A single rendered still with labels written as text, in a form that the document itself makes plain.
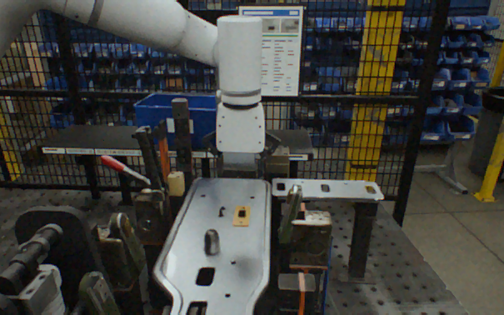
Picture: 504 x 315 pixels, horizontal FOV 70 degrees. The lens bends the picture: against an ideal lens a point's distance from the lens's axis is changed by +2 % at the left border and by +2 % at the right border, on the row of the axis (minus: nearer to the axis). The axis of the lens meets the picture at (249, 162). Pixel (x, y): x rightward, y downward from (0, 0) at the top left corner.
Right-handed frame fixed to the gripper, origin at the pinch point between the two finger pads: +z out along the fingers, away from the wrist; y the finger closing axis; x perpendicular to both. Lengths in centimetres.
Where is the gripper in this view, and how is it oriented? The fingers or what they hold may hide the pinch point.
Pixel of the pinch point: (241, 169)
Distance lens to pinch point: 80.2
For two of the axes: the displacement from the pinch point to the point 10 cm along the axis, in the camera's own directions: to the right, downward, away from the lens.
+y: 10.0, 0.3, -0.6
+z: 0.0, 9.1, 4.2
